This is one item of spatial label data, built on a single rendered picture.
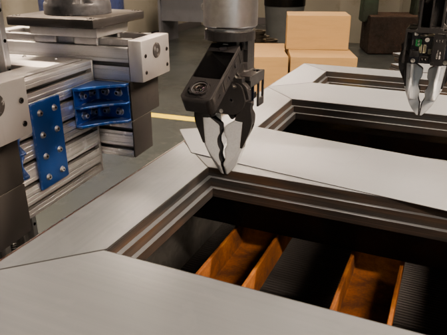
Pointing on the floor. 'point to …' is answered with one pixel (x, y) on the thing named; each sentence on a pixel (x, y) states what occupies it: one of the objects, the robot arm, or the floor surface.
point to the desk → (177, 14)
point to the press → (384, 27)
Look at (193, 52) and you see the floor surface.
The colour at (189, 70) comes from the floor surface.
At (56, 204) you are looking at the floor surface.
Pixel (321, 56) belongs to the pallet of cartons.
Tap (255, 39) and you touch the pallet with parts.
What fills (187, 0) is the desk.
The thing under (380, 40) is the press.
